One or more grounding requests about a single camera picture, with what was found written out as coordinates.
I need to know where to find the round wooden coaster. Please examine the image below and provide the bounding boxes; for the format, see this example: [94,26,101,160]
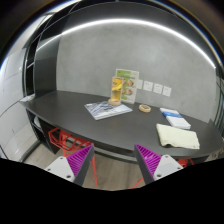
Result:
[139,104,151,113]

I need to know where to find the dark desk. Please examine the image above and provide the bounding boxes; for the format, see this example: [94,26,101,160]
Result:
[23,91,223,158]

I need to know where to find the yellow sign on wooden base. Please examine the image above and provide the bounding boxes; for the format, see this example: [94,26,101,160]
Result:
[108,76,123,105]

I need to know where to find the grey magazine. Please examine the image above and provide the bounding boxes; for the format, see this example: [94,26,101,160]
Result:
[85,101,132,120]

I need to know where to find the white wall socket left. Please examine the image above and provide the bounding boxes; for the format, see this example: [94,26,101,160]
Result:
[137,79,143,89]

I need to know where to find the cream folded towel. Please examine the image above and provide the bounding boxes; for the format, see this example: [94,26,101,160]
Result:
[156,124,200,150]

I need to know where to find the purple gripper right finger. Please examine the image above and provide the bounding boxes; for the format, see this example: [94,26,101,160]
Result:
[134,144,183,184]

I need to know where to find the green white standing leaflet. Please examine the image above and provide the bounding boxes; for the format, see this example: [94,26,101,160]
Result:
[115,69,139,104]

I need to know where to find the white wall socket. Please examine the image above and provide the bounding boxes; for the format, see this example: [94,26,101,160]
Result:
[162,86,172,97]
[137,79,143,89]
[143,81,153,91]
[153,83,163,94]

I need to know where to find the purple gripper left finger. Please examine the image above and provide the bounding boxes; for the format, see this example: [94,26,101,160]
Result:
[46,145,94,186]

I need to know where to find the red wire chair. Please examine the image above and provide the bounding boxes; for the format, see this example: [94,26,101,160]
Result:
[48,128,97,179]

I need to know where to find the white wall socket right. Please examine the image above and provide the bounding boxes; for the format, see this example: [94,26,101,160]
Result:
[162,86,172,97]

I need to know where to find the blue white booklet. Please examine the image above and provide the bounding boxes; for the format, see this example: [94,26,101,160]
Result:
[160,108,191,130]

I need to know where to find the dark shelf cabinet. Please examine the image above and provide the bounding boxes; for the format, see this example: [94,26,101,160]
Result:
[22,1,80,97]

